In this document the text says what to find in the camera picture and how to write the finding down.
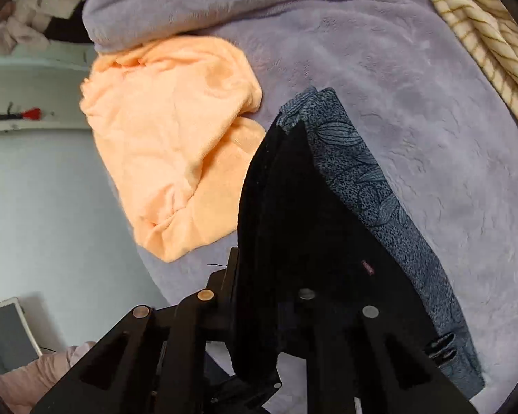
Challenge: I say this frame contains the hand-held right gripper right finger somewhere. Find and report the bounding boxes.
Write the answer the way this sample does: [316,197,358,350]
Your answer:
[280,287,480,414]

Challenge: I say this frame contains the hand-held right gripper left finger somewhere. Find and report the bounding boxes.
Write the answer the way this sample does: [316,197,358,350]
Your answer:
[30,248,242,414]

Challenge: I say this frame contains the black pants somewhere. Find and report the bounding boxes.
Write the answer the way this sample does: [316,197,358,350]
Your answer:
[224,114,442,393]

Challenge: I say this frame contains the blue-grey patterned pants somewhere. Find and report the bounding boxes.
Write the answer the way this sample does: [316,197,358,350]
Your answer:
[278,87,486,400]

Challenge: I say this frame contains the orange cloth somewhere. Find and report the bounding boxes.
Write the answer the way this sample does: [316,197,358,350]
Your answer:
[80,35,268,264]

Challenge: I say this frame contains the pink cloth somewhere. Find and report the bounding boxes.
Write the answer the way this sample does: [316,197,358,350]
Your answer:
[0,341,98,414]

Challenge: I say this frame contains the white framed dark panel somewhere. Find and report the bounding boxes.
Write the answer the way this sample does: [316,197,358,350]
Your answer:
[0,297,43,377]

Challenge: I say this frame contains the purple plush blanket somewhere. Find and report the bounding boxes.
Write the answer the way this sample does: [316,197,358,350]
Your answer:
[82,0,518,414]

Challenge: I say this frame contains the red and black tool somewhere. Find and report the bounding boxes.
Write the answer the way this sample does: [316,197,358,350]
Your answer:
[0,102,56,122]

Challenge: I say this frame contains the white shelf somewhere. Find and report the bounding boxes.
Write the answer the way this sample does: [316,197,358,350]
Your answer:
[0,43,98,135]

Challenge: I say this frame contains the beige striped blanket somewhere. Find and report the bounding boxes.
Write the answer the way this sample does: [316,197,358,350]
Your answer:
[406,0,518,135]

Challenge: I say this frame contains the pile of pink clothes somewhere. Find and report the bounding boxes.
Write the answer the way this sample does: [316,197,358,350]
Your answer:
[0,0,108,56]

